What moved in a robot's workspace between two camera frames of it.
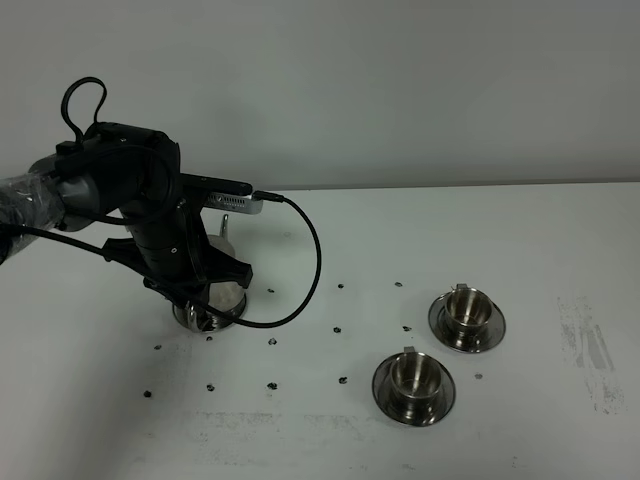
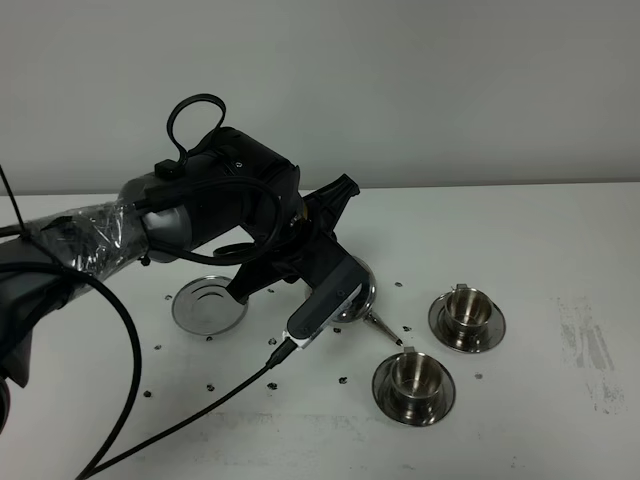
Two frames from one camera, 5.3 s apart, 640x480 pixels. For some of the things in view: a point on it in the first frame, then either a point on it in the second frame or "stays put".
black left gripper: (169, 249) → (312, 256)
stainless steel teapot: (224, 296) → (359, 308)
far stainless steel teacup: (467, 314) stays put
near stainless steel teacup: (416, 379) stays put
